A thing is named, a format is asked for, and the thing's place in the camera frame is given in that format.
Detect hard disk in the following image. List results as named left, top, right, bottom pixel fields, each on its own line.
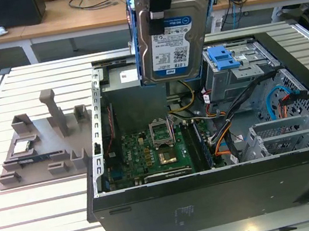
left=125, top=0, right=232, bottom=91

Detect metal disk bay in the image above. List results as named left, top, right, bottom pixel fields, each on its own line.
left=235, top=100, right=309, bottom=163

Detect white power strip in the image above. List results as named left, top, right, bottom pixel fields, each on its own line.
left=211, top=16, right=225, bottom=34

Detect blue plastic latch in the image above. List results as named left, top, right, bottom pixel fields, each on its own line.
left=207, top=44, right=240, bottom=73

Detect metal drive cage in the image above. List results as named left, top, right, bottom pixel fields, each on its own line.
left=199, top=36, right=287, bottom=105

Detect grey power supply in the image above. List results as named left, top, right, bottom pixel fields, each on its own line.
left=98, top=59, right=173, bottom=130

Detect office chair base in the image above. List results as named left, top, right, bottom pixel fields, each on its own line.
left=271, top=1, right=309, bottom=32

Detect metal socket cover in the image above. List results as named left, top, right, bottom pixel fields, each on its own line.
left=147, top=117, right=177, bottom=150

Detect black RAM slot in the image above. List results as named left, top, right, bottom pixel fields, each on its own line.
left=179, top=120, right=203, bottom=174

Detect installed RAM stick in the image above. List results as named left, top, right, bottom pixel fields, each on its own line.
left=192, top=118, right=215, bottom=171

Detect CPU socket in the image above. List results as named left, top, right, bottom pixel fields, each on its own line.
left=157, top=146, right=178, bottom=166

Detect green motherboard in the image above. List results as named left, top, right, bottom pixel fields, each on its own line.
left=100, top=119, right=212, bottom=189

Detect grey parts rack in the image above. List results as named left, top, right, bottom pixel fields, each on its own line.
left=0, top=82, right=103, bottom=192

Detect silver CPU chip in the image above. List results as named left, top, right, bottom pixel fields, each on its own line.
left=10, top=140, right=33, bottom=155

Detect blue RAM stick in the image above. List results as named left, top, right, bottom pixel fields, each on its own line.
left=17, top=153, right=52, bottom=167

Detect black PC case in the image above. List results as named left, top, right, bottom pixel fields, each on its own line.
left=61, top=23, right=309, bottom=231

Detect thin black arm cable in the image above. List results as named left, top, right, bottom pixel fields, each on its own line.
left=122, top=0, right=140, bottom=47

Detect black desk cables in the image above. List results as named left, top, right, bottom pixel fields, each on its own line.
left=67, top=0, right=128, bottom=15

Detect yellow black wires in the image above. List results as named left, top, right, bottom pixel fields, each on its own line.
left=163, top=78, right=198, bottom=114

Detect black cable bundle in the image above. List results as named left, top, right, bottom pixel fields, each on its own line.
left=198, top=69, right=290, bottom=146

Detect blue wire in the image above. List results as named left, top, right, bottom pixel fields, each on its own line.
left=263, top=83, right=301, bottom=130

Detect orange wire bundle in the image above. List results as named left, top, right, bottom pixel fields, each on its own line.
left=210, top=131, right=234, bottom=157

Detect orange red wire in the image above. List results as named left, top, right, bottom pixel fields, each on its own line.
left=277, top=95, right=295, bottom=119

